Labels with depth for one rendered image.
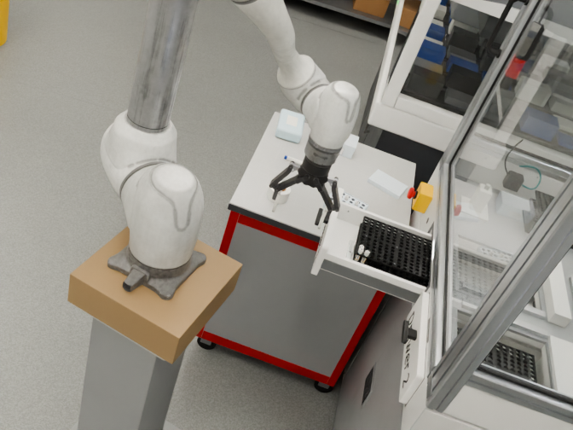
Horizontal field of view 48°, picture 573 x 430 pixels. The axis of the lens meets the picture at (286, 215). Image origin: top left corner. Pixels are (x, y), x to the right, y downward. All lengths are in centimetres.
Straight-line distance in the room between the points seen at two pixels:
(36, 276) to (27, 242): 19
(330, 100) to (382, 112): 99
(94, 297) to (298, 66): 74
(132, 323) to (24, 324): 107
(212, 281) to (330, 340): 82
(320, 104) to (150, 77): 41
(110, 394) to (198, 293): 49
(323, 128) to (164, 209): 44
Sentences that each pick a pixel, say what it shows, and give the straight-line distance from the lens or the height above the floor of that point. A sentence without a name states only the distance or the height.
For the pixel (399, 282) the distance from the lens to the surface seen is 179.
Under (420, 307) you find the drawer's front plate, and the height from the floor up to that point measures 92.
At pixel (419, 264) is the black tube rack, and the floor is 90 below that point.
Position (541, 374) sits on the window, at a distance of 141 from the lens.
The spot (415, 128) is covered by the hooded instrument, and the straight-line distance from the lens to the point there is 257.
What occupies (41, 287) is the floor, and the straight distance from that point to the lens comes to 271.
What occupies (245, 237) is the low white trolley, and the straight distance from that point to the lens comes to 210.
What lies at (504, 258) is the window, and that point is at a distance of 137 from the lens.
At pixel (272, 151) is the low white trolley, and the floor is 76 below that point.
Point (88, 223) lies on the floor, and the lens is 298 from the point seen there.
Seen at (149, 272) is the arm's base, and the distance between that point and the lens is 156.
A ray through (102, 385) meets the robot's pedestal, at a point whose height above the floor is 42.
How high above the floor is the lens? 203
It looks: 38 degrees down
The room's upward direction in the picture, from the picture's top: 20 degrees clockwise
